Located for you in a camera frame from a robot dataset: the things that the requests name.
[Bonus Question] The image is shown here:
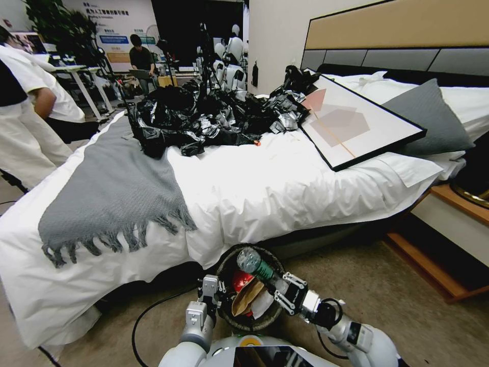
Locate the grey cushion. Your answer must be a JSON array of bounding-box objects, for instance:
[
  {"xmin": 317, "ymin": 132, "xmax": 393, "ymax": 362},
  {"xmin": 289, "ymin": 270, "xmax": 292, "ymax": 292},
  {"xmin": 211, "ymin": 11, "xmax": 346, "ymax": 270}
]
[{"xmin": 381, "ymin": 77, "xmax": 477, "ymax": 156}]

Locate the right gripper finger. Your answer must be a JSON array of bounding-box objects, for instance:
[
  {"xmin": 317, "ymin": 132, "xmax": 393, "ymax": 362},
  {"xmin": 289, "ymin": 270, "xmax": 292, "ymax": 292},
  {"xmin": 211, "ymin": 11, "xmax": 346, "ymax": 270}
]
[
  {"xmin": 271, "ymin": 271, "xmax": 309, "ymax": 291},
  {"xmin": 270, "ymin": 289, "xmax": 303, "ymax": 317}
]

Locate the white printed poster board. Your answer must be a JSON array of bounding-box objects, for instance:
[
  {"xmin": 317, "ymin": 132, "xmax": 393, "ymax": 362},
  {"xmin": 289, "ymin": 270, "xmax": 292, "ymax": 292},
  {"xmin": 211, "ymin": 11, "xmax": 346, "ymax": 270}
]
[{"xmin": 61, "ymin": 0, "xmax": 158, "ymax": 74}]

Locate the white robot torso shell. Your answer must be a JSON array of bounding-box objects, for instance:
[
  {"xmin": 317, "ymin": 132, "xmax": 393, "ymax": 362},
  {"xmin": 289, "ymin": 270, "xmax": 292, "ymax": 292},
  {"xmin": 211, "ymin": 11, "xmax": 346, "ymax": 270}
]
[{"xmin": 158, "ymin": 333, "xmax": 350, "ymax": 367}]

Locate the white desk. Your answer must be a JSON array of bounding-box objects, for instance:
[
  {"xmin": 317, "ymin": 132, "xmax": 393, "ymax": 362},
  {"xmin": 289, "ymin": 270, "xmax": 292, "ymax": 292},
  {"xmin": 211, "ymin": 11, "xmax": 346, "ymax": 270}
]
[{"xmin": 48, "ymin": 64, "xmax": 116, "ymax": 120}]

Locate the grey fringed throw blanket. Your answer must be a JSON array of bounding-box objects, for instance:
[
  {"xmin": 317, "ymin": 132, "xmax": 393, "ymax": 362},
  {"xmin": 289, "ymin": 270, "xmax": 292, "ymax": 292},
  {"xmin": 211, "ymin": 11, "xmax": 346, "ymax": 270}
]
[{"xmin": 37, "ymin": 110, "xmax": 199, "ymax": 269}]

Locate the brown paper bag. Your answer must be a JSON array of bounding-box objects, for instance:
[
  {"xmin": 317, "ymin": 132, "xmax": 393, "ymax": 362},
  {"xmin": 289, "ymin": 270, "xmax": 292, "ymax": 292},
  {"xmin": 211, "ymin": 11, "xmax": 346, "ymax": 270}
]
[{"xmin": 231, "ymin": 280, "xmax": 265, "ymax": 318}]

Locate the green leafy plant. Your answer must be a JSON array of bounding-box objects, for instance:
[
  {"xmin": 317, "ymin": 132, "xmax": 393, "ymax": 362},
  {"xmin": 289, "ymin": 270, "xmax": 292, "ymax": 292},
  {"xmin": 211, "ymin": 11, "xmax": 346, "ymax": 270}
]
[{"xmin": 23, "ymin": 0, "xmax": 101, "ymax": 70}]

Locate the white and wood nightstand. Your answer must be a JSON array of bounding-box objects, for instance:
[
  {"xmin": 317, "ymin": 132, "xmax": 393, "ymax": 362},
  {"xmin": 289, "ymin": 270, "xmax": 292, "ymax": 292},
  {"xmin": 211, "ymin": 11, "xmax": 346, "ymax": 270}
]
[{"xmin": 383, "ymin": 182, "xmax": 489, "ymax": 305}]

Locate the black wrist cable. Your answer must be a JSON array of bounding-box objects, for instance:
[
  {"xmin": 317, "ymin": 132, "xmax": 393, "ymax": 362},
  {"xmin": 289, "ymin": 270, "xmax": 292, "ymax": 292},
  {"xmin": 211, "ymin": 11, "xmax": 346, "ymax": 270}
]
[{"xmin": 315, "ymin": 297, "xmax": 346, "ymax": 360}]

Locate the clear plastic bottle green label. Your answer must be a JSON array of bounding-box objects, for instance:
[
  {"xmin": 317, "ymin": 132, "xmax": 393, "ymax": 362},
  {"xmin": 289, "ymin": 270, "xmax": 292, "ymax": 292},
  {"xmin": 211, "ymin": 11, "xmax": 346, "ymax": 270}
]
[{"xmin": 236, "ymin": 247, "xmax": 292, "ymax": 296}]

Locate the pile of black garbage bags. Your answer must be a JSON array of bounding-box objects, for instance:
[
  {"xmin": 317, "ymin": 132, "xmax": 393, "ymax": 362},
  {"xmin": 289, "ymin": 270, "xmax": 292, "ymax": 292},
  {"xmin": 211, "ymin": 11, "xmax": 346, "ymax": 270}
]
[{"xmin": 129, "ymin": 64, "xmax": 325, "ymax": 160}]

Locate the black framed abstract picture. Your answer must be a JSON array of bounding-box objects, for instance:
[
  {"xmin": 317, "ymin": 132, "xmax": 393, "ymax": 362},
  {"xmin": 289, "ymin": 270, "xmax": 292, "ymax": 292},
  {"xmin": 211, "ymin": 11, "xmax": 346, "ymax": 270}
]
[{"xmin": 299, "ymin": 68, "xmax": 428, "ymax": 172}]

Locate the white pillow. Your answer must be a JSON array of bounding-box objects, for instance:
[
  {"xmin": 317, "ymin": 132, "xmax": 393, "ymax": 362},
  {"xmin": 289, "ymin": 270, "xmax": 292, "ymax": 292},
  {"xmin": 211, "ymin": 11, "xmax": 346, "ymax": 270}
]
[{"xmin": 336, "ymin": 70, "xmax": 489, "ymax": 127}]

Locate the red crumpled wrapper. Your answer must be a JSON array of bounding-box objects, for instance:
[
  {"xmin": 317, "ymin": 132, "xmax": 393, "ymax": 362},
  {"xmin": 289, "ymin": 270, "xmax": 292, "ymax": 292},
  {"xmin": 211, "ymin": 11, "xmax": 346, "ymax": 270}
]
[{"xmin": 232, "ymin": 270, "xmax": 254, "ymax": 292}]

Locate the black tripod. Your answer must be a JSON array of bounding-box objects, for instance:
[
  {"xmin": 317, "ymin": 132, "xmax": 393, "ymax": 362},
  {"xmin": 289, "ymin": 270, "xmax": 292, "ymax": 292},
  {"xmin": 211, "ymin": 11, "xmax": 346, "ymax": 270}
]
[{"xmin": 195, "ymin": 22, "xmax": 225, "ymax": 93}]

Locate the black object with gold rim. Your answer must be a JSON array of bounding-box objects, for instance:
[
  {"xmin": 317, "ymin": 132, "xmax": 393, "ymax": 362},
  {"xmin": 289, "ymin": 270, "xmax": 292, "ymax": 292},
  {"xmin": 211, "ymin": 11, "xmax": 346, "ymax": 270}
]
[{"xmin": 448, "ymin": 142, "xmax": 489, "ymax": 210}]

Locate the white crumpled paper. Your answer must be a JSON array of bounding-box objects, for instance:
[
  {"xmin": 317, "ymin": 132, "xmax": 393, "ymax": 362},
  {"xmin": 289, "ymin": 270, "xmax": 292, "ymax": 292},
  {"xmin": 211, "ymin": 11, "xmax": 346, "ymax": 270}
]
[{"xmin": 251, "ymin": 291, "xmax": 275, "ymax": 319}]

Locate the black floor cable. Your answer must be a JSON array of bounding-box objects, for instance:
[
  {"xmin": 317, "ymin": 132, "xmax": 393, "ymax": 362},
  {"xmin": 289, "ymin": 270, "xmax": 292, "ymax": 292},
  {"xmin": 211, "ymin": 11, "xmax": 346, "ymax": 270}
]
[{"xmin": 131, "ymin": 285, "xmax": 205, "ymax": 367}]

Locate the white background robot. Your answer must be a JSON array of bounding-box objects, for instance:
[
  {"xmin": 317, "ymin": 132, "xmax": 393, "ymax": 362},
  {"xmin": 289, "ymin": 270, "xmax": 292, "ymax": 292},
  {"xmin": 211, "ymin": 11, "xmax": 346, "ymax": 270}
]
[{"xmin": 212, "ymin": 24, "xmax": 250, "ymax": 92}]

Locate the white bed duvet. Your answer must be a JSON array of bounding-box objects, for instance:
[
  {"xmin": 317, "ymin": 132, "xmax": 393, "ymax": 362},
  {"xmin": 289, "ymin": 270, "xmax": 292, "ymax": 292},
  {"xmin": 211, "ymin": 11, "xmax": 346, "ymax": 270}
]
[{"xmin": 0, "ymin": 69, "xmax": 489, "ymax": 351}]

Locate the person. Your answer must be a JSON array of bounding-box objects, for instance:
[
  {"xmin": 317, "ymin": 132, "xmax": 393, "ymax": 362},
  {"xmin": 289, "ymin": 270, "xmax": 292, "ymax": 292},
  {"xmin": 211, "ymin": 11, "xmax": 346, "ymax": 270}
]
[
  {"xmin": 128, "ymin": 33, "xmax": 157, "ymax": 95},
  {"xmin": 0, "ymin": 25, "xmax": 87, "ymax": 194}
]

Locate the dark woven trash bin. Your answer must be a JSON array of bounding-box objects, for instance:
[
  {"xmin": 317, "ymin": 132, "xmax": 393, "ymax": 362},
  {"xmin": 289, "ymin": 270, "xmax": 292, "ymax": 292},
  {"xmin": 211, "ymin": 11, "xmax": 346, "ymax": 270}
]
[{"xmin": 213, "ymin": 244, "xmax": 288, "ymax": 332}]

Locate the beige and grey headboard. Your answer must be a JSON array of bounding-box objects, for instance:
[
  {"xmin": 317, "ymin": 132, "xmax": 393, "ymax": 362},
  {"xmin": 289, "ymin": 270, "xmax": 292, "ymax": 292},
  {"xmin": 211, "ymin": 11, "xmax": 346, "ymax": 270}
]
[{"xmin": 301, "ymin": 0, "xmax": 489, "ymax": 78}]

